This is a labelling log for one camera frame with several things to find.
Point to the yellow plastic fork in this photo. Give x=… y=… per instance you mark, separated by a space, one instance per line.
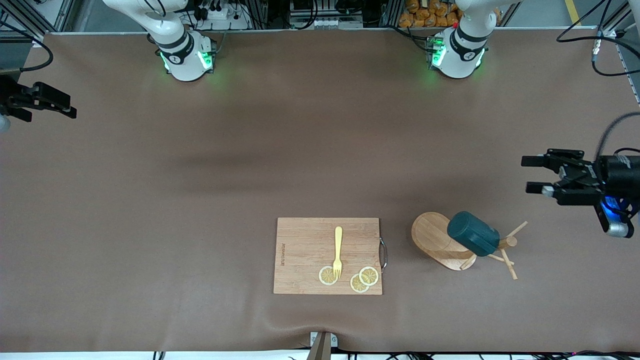
x=338 y=240

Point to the aluminium frame post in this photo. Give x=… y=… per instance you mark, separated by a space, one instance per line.
x=617 y=20
x=50 y=15

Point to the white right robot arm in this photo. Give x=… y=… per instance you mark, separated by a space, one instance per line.
x=185 y=65

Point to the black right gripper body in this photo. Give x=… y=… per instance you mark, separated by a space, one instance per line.
x=11 y=95

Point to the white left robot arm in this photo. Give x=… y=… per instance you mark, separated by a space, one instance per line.
x=457 y=62

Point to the metal table edge bracket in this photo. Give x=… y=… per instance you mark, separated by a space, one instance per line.
x=321 y=347

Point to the wooden mug tree rack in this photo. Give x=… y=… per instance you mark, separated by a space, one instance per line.
x=430 y=235

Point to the lemon slice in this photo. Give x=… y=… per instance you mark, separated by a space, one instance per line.
x=370 y=275
x=325 y=276
x=356 y=286

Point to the bamboo cutting board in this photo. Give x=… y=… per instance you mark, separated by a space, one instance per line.
x=305 y=250

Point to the teal cup with yellow inside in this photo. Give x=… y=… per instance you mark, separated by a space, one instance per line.
x=472 y=232

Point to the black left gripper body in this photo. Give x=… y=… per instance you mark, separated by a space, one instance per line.
x=613 y=175

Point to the grey electronics box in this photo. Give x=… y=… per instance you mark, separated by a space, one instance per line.
x=325 y=22

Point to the white power strip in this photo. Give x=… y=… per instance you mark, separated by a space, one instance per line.
x=222 y=16

